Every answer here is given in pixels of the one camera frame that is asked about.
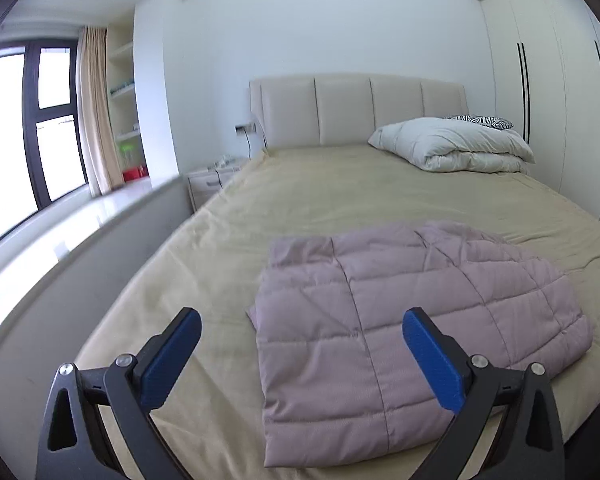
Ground cream padded headboard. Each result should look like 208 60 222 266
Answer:
249 75 468 154

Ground white nightstand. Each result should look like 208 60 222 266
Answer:
186 156 252 214

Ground white wardrobe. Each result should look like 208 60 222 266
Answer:
480 0 600 223

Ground black framed window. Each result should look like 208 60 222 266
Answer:
0 37 89 257

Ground beige curtain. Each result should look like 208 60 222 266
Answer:
76 26 126 197

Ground pink quilted blanket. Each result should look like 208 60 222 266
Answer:
246 220 593 468

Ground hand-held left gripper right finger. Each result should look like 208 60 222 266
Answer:
402 307 566 480

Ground white window sill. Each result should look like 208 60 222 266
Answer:
0 172 191 361

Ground zebra print pillow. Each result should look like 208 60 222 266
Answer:
444 114 515 131

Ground white wall shelf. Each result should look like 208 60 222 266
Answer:
105 25 149 182

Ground white folded duvet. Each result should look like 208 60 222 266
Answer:
368 117 536 173

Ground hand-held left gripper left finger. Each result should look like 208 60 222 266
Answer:
35 307 202 480

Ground bed with beige sheet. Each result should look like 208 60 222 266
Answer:
72 145 600 480

